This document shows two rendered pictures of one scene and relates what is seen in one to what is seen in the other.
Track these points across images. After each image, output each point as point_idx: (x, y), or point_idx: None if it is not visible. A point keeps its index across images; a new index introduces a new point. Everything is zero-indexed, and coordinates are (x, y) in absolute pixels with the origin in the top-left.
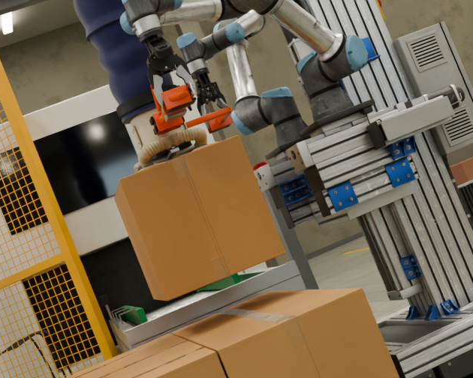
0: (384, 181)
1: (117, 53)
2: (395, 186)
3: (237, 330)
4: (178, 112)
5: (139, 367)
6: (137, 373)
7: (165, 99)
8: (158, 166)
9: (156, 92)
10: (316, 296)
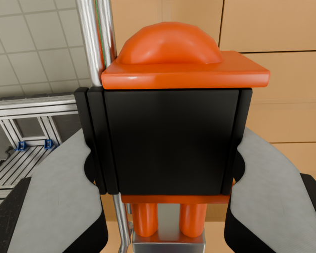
0: None
1: None
2: None
3: (191, 11)
4: (163, 204)
5: (266, 53)
6: (281, 8)
7: (243, 59)
8: (212, 220)
9: (278, 152)
10: (120, 11)
